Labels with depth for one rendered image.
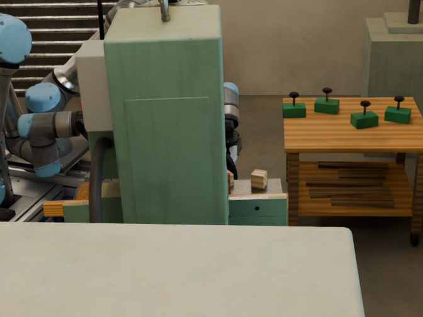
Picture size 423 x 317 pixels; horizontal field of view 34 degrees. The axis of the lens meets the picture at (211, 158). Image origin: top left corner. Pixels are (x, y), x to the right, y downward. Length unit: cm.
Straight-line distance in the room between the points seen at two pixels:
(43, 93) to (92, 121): 102
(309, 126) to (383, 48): 84
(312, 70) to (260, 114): 53
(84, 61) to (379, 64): 275
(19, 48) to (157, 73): 64
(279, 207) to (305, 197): 151
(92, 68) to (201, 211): 37
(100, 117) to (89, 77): 9
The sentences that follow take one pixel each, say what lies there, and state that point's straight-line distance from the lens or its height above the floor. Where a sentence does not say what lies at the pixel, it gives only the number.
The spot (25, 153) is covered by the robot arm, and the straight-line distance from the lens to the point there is 212.
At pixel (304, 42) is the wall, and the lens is 487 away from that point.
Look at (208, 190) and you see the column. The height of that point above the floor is 119.
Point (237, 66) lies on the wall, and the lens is 493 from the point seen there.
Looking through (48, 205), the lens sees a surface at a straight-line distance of 195.
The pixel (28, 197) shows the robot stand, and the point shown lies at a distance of 244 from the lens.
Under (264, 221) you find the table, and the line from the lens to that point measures 189.
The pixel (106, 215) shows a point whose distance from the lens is 169.
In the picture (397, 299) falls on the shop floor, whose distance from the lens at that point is 309.
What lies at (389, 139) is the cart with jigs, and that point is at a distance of 318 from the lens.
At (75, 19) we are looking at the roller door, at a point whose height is 58.
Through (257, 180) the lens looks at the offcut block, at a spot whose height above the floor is 93.
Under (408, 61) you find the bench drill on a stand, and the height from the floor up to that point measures 59.
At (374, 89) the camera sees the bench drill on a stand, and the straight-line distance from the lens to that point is 399.
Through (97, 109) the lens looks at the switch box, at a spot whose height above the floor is 137.
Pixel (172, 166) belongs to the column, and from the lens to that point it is 140.
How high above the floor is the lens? 191
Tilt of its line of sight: 28 degrees down
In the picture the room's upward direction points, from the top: 3 degrees counter-clockwise
